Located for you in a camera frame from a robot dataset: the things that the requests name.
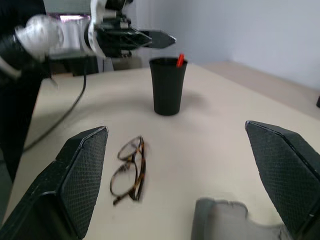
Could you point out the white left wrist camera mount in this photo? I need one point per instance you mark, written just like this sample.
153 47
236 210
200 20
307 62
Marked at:
94 30

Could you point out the tortoiseshell eyeglasses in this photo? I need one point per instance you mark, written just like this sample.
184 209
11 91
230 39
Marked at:
136 194

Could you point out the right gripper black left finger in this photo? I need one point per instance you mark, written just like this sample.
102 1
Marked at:
75 180

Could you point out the red marker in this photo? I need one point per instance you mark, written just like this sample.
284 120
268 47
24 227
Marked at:
180 61

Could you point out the dark robot torso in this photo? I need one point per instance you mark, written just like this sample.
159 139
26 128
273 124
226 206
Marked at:
15 105

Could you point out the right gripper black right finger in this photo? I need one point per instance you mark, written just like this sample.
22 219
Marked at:
282 170

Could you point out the black plastic cup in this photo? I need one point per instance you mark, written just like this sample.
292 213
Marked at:
166 87

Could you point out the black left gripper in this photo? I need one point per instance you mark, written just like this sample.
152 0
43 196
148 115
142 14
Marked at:
112 22

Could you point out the small dark object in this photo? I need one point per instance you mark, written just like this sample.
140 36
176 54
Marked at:
318 101

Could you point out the grey glasses case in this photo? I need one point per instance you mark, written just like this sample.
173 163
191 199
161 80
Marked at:
220 222

